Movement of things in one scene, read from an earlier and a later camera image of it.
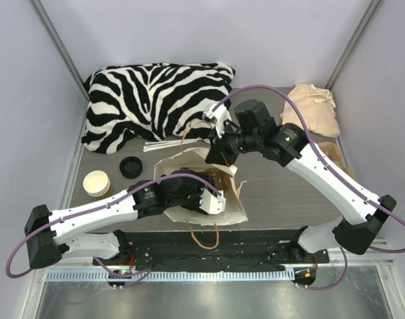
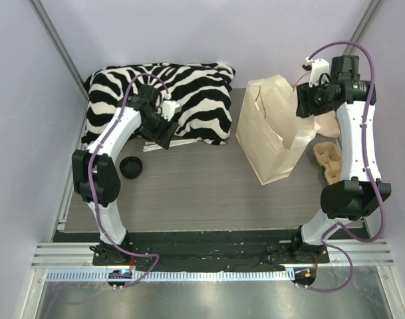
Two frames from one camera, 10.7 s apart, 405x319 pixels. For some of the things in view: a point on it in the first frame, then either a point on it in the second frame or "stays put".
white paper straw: [155, 145] stays put
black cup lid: [131, 167] stays put
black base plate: [184, 248] stays put
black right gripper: [219, 150] to [306, 100]
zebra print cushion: [160, 102] stays put
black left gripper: [195, 198] to [161, 131]
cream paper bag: [225, 180] to [271, 136]
